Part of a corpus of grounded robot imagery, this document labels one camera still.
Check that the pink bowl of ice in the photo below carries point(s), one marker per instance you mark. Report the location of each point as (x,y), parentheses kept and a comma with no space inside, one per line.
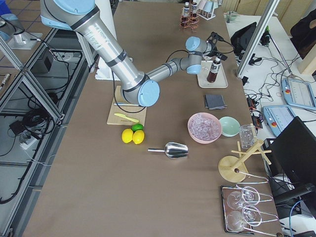
(204,128)

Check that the tea bottle front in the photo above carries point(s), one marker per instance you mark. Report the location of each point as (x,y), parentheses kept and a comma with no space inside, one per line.
(185,14)

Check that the upturned wine glass two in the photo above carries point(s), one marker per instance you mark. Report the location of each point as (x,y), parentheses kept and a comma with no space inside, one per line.
(244,220)

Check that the wooden glass stand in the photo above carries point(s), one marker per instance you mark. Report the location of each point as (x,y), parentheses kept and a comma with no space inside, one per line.
(233,169)

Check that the lemon two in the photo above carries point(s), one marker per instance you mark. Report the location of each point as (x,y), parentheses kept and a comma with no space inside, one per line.
(138,137)

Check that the green bowl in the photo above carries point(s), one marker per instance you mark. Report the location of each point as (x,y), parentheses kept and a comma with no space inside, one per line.
(230,126)

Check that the black monitor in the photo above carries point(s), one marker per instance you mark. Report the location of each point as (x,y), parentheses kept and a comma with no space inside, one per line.
(294,154)

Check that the copper wire bottle basket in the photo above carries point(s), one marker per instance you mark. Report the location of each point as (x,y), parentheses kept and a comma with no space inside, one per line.
(192,26)

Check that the aluminium frame post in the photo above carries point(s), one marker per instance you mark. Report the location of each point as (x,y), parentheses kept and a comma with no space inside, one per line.
(261,26)

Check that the steel muddler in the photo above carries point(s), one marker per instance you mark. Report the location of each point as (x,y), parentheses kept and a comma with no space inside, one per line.
(126,104)

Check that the clear wine glass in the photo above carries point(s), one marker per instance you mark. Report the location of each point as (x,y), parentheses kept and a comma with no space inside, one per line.
(205,65)

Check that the black framed tray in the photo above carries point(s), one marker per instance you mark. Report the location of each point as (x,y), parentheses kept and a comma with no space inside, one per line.
(266,217)

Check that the upturned wine glass one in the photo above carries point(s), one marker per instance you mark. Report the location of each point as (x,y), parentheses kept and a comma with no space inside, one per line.
(238,199)

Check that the clear tumbler glass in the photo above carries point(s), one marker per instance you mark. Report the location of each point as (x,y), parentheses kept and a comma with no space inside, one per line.
(246,134)

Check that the green lime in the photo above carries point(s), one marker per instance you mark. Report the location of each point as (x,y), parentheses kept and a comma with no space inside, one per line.
(137,127)

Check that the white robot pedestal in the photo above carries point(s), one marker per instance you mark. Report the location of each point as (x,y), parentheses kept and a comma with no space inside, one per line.
(107,9)

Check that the white cup rack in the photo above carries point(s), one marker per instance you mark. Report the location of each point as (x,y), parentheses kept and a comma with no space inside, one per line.
(206,9)

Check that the grey folded cloth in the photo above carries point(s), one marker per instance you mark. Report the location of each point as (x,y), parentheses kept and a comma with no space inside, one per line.
(213,102)

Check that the tea bottle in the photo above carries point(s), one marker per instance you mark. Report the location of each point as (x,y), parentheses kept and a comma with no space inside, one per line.
(185,14)
(194,8)
(214,69)

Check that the black equipment case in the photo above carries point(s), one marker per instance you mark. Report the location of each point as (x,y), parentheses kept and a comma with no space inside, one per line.
(241,38)

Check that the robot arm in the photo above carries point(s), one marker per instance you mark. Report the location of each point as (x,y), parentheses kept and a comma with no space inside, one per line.
(83,17)

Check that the yellow plastic knife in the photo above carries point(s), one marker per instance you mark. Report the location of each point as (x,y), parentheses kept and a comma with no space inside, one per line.
(126,117)

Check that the steel ice scoop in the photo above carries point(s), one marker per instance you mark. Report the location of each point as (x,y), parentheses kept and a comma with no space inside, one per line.
(173,150)

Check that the lemon one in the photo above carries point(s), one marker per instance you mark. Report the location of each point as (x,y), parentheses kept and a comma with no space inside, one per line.
(127,135)

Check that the tea bottle back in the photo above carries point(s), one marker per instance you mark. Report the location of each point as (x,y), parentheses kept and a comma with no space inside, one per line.
(194,8)

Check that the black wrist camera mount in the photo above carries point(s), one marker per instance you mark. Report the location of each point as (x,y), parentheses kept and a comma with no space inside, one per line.
(212,41)

